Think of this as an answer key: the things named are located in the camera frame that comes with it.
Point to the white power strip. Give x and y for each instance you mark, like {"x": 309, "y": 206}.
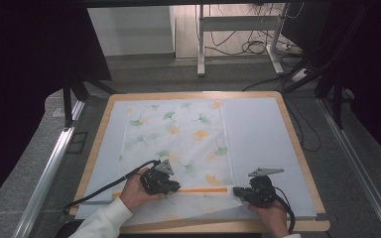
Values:
{"x": 300, "y": 75}

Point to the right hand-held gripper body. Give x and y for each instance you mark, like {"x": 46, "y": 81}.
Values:
{"x": 261, "y": 191}

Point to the white table mat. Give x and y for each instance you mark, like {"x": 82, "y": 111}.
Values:
{"x": 264, "y": 132}

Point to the black metal stand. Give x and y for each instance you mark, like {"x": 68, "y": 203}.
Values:
{"x": 335, "y": 95}
{"x": 71, "y": 95}

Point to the aluminium rail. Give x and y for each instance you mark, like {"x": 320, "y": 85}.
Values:
{"x": 360, "y": 172}
{"x": 51, "y": 165}

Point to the white desk frame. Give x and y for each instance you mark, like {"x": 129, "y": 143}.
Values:
{"x": 238, "y": 23}

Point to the person's right hand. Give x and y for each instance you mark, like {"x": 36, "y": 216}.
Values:
{"x": 273, "y": 218}

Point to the dark floor grille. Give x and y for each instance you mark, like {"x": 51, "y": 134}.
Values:
{"x": 77, "y": 142}

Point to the white panel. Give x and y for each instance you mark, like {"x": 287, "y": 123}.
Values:
{"x": 130, "y": 31}

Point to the dark curtain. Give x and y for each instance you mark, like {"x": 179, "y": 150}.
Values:
{"x": 29, "y": 82}
{"x": 377, "y": 82}

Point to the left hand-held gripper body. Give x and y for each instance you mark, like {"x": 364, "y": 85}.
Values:
{"x": 155, "y": 180}

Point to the person's left hand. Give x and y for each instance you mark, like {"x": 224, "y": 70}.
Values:
{"x": 134, "y": 193}

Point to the white leaf print cloth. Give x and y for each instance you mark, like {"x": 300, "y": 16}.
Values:
{"x": 185, "y": 139}

